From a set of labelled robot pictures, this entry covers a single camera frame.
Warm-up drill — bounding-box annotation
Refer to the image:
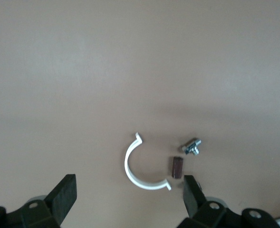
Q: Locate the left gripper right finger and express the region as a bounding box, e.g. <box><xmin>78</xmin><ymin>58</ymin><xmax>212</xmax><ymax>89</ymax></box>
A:
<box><xmin>182</xmin><ymin>175</ymin><xmax>280</xmax><ymax>228</ymax></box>

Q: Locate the silver metal fitting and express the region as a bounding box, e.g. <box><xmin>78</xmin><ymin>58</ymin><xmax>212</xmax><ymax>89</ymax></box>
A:
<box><xmin>179</xmin><ymin>137</ymin><xmax>202</xmax><ymax>156</ymax></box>

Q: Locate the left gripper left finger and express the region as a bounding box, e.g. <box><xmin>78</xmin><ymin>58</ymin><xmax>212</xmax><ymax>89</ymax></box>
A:
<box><xmin>0</xmin><ymin>174</ymin><xmax>77</xmax><ymax>228</ymax></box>

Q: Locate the brown ribbed block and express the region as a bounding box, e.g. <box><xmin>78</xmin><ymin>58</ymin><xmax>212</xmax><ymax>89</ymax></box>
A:
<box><xmin>171</xmin><ymin>156</ymin><xmax>183</xmax><ymax>179</ymax></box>

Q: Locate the white curved pipe clamp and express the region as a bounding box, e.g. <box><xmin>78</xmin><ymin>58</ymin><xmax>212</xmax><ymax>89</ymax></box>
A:
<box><xmin>124</xmin><ymin>132</ymin><xmax>173</xmax><ymax>191</ymax></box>

